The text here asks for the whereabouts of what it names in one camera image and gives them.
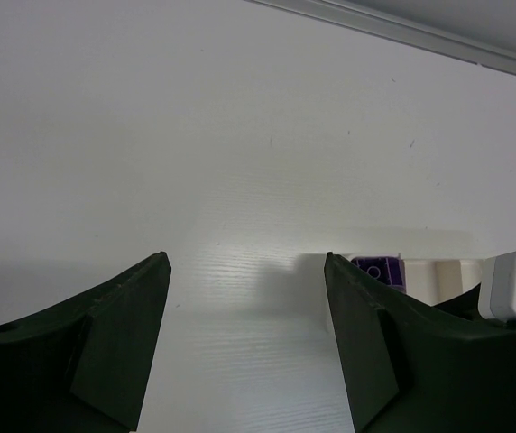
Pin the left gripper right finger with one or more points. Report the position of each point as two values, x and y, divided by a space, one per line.
412 367

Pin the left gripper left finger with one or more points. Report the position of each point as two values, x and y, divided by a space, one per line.
83 364

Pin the purple lego brick top pile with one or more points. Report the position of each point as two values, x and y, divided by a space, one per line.
389 270

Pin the white three-compartment tray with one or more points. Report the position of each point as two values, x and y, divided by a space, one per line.
431 279

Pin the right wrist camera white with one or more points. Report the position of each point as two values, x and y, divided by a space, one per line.
497 295

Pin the aluminium frame rail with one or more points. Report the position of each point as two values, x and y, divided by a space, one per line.
391 27

